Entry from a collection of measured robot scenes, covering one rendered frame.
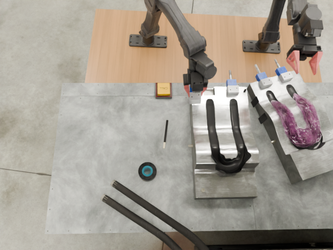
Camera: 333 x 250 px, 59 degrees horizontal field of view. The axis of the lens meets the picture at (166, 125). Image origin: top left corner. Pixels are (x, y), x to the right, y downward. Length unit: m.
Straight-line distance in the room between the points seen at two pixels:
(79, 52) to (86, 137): 1.32
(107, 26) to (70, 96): 0.45
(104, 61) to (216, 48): 0.59
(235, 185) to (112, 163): 0.54
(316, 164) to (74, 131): 1.07
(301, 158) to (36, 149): 1.77
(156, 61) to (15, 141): 1.32
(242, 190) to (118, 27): 1.04
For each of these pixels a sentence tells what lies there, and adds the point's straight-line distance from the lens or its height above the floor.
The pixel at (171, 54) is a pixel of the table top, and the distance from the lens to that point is 1.57.
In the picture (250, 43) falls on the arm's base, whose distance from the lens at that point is 1.67.
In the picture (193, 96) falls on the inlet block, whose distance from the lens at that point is 1.29.
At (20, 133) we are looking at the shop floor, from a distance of 2.44.
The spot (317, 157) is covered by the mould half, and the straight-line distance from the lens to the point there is 1.41.
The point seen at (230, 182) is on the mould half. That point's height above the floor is 0.86.
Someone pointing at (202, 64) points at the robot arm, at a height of 1.17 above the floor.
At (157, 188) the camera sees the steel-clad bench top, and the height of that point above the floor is 0.80.
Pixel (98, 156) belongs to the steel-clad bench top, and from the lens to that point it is 1.37.
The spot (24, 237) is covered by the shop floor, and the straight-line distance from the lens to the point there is 2.28.
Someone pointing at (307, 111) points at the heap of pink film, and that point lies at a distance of 1.45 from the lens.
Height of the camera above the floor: 2.10
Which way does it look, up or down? 70 degrees down
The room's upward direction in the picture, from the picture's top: 5 degrees clockwise
